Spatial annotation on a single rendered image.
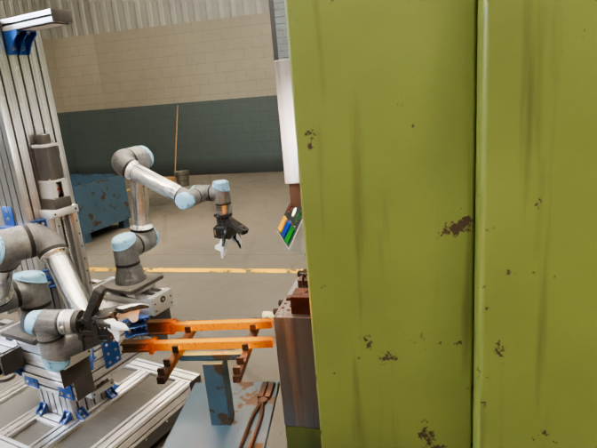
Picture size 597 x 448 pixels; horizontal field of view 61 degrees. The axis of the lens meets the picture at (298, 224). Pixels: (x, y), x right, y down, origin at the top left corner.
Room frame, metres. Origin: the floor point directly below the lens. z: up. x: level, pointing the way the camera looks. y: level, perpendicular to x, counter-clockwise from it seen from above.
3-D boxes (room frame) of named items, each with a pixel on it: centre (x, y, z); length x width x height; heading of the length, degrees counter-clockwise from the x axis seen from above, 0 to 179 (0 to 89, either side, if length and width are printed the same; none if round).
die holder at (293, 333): (1.72, -0.20, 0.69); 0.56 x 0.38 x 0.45; 75
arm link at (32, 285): (1.92, 1.10, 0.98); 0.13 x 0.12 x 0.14; 134
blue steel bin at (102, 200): (6.60, 2.98, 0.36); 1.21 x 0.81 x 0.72; 63
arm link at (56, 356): (1.43, 0.78, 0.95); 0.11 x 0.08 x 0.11; 134
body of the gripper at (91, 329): (1.40, 0.63, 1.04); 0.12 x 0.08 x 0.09; 83
